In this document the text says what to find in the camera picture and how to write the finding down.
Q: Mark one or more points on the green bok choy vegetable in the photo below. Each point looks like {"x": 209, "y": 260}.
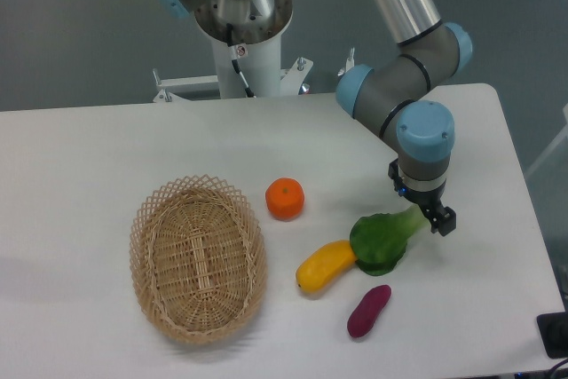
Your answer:
{"x": 379, "y": 241}

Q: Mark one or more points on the black device at table edge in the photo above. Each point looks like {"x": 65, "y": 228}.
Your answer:
{"x": 553, "y": 333}

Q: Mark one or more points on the purple sweet potato toy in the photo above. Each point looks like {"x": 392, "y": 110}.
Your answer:
{"x": 364, "y": 316}

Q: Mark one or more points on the orange tangerine toy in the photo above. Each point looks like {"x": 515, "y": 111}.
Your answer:
{"x": 284, "y": 199}

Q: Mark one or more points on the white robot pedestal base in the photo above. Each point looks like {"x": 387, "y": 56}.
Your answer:
{"x": 245, "y": 37}

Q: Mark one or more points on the yellow squash toy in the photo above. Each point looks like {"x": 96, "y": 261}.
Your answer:
{"x": 324, "y": 265}

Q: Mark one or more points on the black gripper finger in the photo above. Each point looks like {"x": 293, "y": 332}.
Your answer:
{"x": 393, "y": 174}
{"x": 443, "y": 220}

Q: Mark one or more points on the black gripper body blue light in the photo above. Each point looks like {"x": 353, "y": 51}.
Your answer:
{"x": 429, "y": 201}

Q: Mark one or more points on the woven wicker basket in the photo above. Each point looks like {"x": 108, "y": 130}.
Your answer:
{"x": 197, "y": 260}

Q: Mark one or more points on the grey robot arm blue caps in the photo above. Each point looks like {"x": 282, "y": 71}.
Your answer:
{"x": 390, "y": 102}

